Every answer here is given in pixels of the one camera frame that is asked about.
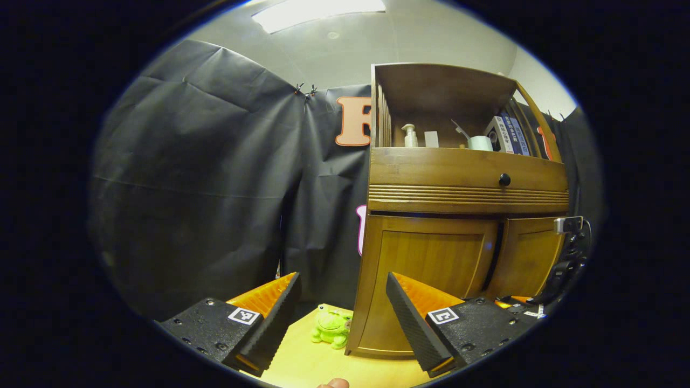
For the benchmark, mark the ceiling light panel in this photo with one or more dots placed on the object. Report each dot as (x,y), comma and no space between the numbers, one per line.
(318,12)

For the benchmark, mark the wooden cabinet door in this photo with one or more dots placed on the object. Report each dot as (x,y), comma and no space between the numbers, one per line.
(426,258)
(525,258)

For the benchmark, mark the white tube in cup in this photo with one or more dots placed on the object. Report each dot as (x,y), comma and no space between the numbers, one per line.
(461,130)

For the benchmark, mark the black round drawer knob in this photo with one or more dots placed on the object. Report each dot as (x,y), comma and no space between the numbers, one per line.
(504,180)

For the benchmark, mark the white pump bottle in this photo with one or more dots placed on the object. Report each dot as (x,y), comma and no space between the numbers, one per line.
(410,139)

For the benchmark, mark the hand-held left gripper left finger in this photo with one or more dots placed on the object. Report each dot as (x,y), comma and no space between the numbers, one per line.
(272,334)

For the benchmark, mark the white cup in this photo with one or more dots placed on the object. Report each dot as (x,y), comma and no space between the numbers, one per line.
(481,144)

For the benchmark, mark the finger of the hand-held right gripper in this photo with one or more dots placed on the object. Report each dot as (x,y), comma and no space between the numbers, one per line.
(525,310)

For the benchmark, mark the black backdrop cloth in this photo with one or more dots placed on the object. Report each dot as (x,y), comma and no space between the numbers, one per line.
(188,188)

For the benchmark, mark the wooden drawer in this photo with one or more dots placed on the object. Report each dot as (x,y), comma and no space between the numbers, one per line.
(431,172)

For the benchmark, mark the small white box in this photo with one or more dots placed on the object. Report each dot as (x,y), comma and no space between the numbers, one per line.
(431,139)

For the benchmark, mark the white book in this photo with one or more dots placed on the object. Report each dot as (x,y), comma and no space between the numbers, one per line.
(498,134)

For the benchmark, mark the wooden double-door shoe cabinet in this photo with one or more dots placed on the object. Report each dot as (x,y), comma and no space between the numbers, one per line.
(463,199)

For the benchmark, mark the light blue book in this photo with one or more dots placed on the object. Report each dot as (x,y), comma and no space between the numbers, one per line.
(523,139)

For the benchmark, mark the green frog plush toy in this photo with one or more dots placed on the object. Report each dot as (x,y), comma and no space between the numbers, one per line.
(331,326)

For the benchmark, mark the dark blue book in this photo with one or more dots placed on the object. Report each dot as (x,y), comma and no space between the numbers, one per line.
(513,134)

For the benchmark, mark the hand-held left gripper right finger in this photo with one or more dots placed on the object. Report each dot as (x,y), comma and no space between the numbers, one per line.
(412,328)

